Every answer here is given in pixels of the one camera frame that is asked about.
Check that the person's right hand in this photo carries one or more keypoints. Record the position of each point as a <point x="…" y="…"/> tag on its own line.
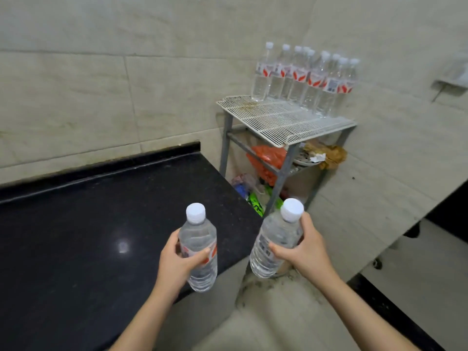
<point x="310" y="252"/>

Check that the person's left hand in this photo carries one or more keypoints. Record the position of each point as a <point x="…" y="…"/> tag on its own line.
<point x="170" y="265"/>

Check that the person's left thumb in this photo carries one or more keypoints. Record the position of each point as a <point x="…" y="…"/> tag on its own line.
<point x="196" y="257"/>

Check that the person's right thumb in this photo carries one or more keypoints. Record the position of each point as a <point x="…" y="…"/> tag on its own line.
<point x="280" y="249"/>

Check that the clear water bottle white label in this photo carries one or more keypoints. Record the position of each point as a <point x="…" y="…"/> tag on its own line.
<point x="278" y="226"/>

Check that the clear water bottle red label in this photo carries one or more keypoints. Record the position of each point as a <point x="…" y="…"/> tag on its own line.
<point x="199" y="230"/>

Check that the person's left forearm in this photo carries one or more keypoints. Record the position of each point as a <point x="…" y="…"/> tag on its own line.
<point x="146" y="321"/>

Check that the person's right forearm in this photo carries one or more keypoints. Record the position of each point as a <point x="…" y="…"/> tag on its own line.
<point x="358" y="314"/>

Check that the green printed packet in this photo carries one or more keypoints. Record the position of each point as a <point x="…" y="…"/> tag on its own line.
<point x="256" y="204"/>
<point x="272" y="195"/>

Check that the blue plastic bag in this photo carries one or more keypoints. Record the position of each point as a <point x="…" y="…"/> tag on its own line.
<point x="242" y="186"/>

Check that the orange plastic bag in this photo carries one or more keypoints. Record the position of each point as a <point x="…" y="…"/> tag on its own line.
<point x="268" y="157"/>

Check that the black caster wheel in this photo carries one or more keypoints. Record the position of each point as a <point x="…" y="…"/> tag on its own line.
<point x="377" y="263"/>

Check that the crumpled brown paper bag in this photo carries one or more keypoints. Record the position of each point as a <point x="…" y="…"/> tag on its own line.
<point x="334" y="153"/>

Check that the row of plastic water bottles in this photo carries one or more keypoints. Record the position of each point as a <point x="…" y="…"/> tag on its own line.
<point x="310" y="78"/>

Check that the dark furniture piece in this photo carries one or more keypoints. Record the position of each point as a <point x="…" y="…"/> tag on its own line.
<point x="451" y="208"/>

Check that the grey metal stand frame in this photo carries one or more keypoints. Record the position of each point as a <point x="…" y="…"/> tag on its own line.
<point x="283" y="171"/>

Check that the white wall-mounted shelf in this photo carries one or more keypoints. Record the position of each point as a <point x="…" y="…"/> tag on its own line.
<point x="455" y="78"/>

